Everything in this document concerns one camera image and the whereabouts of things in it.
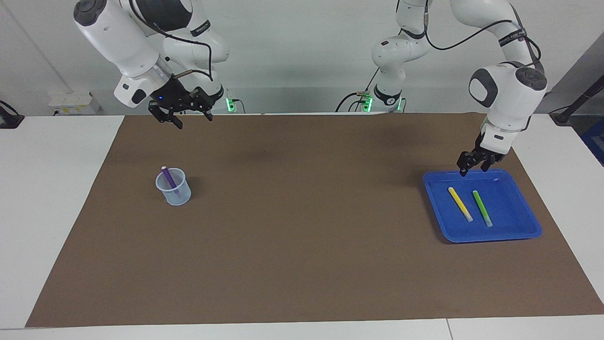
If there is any purple pen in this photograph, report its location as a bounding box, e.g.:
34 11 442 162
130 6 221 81
161 166 182 199

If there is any yellow pen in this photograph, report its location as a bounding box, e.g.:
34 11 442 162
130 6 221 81
448 187 473 222

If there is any green pen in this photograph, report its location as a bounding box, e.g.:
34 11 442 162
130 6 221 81
472 190 493 228

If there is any blue plastic tray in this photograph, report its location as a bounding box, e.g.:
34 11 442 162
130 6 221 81
423 169 542 244

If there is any translucent plastic cup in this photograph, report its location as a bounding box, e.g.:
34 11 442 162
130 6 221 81
156 168 192 206

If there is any white power strip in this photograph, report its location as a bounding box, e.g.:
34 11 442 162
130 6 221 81
49 92 101 115

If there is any black tripod pole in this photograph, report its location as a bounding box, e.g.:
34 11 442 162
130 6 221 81
550 76 604 126

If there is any blue box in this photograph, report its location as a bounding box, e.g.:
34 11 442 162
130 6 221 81
581 118 604 167

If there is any black clamp stand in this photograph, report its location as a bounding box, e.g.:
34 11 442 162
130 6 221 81
0 100 25 129

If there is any brown table mat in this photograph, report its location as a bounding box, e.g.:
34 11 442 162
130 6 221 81
26 112 604 328

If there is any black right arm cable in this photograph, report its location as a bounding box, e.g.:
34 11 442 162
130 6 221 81
127 0 214 81

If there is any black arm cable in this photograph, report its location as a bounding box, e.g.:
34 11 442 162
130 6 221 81
396 0 542 62
127 0 214 81

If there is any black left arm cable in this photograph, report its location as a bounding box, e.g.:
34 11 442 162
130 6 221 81
396 0 542 62

